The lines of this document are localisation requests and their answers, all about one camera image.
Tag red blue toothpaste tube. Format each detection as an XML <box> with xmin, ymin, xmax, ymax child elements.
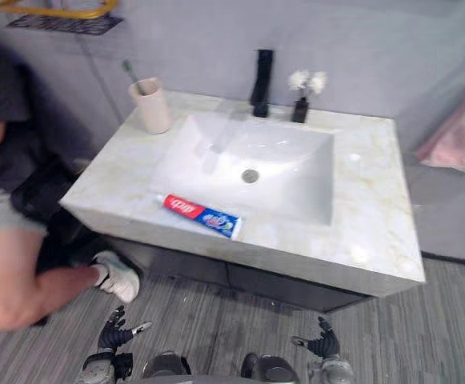
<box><xmin>154</xmin><ymin>193</ymin><xmax>243</xmax><ymax>241</ymax></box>

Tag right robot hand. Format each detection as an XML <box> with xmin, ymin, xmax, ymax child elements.
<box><xmin>291</xmin><ymin>315</ymin><xmax>342</xmax><ymax>361</ymax></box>

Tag person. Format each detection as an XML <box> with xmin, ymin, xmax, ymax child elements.
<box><xmin>0</xmin><ymin>34</ymin><xmax>142</xmax><ymax>331</ymax></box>

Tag beige toothbrush cup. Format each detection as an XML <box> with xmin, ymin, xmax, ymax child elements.
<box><xmin>127</xmin><ymin>77</ymin><xmax>173</xmax><ymax>135</ymax></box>

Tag black wall shelf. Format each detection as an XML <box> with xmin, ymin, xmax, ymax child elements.
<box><xmin>4</xmin><ymin>12</ymin><xmax>124</xmax><ymax>36</ymax></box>

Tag white flowers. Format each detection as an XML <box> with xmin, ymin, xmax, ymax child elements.
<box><xmin>287</xmin><ymin>70</ymin><xmax>328</xmax><ymax>98</ymax></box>

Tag robot legs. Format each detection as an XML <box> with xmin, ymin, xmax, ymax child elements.
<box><xmin>142</xmin><ymin>350</ymin><xmax>302</xmax><ymax>384</ymax></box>

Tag black faucet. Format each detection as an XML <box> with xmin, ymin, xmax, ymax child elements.
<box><xmin>249</xmin><ymin>49</ymin><xmax>275</xmax><ymax>118</ymax></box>

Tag white sink basin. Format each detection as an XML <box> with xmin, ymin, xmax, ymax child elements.
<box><xmin>147</xmin><ymin>110</ymin><xmax>335</xmax><ymax>227</ymax></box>

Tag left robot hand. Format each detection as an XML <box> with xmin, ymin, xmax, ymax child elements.
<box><xmin>98</xmin><ymin>306</ymin><xmax>153</xmax><ymax>354</ymax></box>

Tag marble washtable counter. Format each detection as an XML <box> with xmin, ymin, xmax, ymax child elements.
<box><xmin>58</xmin><ymin>89</ymin><xmax>424</xmax><ymax>298</ymax></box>

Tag pink towel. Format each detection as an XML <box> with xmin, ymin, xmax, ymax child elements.
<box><xmin>415</xmin><ymin>78</ymin><xmax>465</xmax><ymax>174</ymax></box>

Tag green toothbrush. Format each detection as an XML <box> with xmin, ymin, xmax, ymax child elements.
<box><xmin>122</xmin><ymin>59</ymin><xmax>142</xmax><ymax>95</ymax></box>

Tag dark vanity cabinet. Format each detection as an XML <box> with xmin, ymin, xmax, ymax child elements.
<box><xmin>99</xmin><ymin>234</ymin><xmax>373</xmax><ymax>313</ymax></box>

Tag black vase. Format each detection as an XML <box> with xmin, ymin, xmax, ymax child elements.
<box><xmin>291</xmin><ymin>96</ymin><xmax>311</xmax><ymax>124</ymax></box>

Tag yellow towel rail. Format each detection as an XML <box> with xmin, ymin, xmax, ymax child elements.
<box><xmin>0</xmin><ymin>0</ymin><xmax>119</xmax><ymax>20</ymax></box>

